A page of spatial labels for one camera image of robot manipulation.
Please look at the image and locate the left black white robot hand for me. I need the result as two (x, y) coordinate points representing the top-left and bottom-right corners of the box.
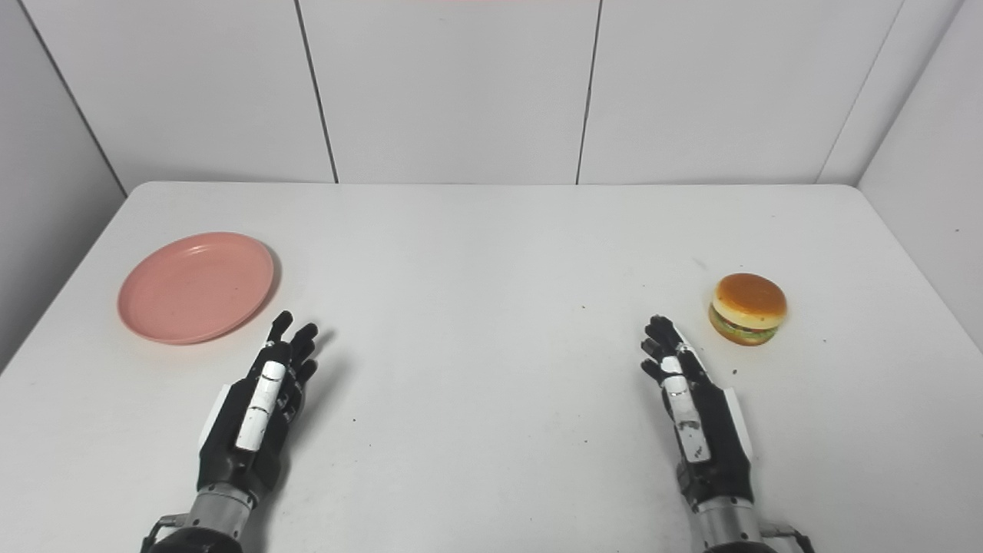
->
(197, 310), (319, 502)

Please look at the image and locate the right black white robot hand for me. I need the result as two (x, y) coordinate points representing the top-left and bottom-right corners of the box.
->
(640, 315), (755, 513)

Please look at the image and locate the toy hamburger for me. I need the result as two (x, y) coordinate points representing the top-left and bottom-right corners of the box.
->
(708, 273), (788, 347)

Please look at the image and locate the pink round plate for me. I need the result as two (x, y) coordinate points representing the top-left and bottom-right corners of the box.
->
(117, 232), (275, 346)

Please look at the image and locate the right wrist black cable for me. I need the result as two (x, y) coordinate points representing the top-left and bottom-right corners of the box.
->
(760, 522), (815, 553)

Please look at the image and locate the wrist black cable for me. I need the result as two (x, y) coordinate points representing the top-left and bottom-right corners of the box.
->
(760, 522), (815, 553)
(141, 516), (185, 553)

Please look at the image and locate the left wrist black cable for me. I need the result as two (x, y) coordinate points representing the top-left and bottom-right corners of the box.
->
(141, 516), (185, 553)

